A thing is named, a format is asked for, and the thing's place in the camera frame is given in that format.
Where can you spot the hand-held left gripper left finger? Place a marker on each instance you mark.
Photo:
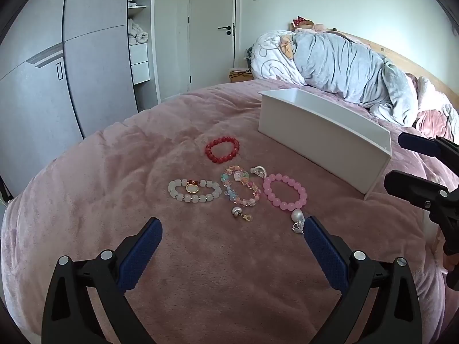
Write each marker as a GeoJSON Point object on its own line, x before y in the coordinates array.
{"type": "Point", "coordinates": [140, 258]}

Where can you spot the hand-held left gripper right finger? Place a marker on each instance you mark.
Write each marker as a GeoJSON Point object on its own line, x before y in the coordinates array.
{"type": "Point", "coordinates": [326, 254]}

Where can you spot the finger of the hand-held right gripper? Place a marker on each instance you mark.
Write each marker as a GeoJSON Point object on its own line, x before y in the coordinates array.
{"type": "Point", "coordinates": [417, 144]}
{"type": "Point", "coordinates": [412, 186]}

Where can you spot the white rectangular box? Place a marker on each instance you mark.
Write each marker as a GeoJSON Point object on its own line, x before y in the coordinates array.
{"type": "Point", "coordinates": [304, 129]}

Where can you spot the pink pillow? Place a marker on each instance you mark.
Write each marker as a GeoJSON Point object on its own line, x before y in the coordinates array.
{"type": "Point", "coordinates": [435, 109]}

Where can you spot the pink fleece blanket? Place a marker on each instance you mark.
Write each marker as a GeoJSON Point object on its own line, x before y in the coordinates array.
{"type": "Point", "coordinates": [200, 276]}

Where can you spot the wooden headboard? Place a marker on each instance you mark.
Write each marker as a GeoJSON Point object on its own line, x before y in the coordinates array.
{"type": "Point", "coordinates": [405, 61]}

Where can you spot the grey duvet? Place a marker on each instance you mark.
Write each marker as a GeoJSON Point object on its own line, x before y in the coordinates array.
{"type": "Point", "coordinates": [340, 64]}

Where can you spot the plush toy with red bow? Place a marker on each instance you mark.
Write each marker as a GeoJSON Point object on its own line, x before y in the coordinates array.
{"type": "Point", "coordinates": [304, 24]}

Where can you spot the white patterned pillow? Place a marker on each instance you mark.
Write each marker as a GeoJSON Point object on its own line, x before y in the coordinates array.
{"type": "Point", "coordinates": [269, 57]}

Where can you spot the dark item on nightstand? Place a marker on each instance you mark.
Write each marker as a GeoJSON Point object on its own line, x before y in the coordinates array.
{"type": "Point", "coordinates": [249, 55]}

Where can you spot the wooden nightstand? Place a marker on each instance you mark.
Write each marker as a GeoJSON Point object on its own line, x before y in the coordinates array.
{"type": "Point", "coordinates": [238, 75]}

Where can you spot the white drawers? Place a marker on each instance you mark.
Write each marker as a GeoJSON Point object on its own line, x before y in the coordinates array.
{"type": "Point", "coordinates": [139, 64]}

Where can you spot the grey wardrobe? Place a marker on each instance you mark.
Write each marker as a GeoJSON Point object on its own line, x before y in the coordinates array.
{"type": "Point", "coordinates": [71, 61]}

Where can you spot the rolled white towels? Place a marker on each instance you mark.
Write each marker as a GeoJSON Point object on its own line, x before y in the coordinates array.
{"type": "Point", "coordinates": [138, 34]}

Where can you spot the white open shelf unit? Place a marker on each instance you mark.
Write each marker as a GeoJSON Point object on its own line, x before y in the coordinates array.
{"type": "Point", "coordinates": [152, 25]}

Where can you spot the white door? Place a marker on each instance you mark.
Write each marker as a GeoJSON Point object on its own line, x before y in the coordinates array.
{"type": "Point", "coordinates": [211, 25]}

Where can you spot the folded clothes on shelf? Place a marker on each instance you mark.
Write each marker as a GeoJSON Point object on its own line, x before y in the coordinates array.
{"type": "Point", "coordinates": [132, 3]}

